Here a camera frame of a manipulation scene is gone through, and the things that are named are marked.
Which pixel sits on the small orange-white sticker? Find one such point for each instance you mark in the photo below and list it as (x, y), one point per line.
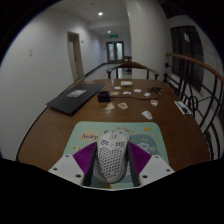
(122, 105)
(109, 106)

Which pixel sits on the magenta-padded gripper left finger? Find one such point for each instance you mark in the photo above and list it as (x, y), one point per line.
(66, 168)

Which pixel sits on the black closed laptop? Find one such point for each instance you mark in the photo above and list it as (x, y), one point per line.
(75, 98)

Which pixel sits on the light green printed mouse pad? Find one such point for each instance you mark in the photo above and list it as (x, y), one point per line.
(100, 128)

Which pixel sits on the small white box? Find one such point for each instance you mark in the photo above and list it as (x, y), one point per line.
(126, 83)

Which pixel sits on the dark window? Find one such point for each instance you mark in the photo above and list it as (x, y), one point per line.
(186, 56)

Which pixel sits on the wooden side door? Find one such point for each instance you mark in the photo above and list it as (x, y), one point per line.
(76, 56)

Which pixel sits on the white perforated computer mouse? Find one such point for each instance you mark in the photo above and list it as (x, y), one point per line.
(111, 156)

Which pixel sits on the glass double door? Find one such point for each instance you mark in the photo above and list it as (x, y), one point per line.
(115, 52)

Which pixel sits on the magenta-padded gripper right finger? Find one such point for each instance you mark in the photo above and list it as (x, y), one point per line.
(155, 168)

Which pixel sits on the wooden-topped black metal railing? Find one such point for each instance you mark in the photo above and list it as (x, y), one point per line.
(196, 63)

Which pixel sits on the small red-white sticker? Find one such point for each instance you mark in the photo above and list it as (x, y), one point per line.
(154, 102)

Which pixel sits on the wooden armchair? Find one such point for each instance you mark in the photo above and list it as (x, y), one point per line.
(132, 65)

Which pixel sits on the wooden chair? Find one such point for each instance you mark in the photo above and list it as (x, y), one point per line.
(127, 61)

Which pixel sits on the green exit sign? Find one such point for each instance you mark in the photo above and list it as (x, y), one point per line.
(114, 36)

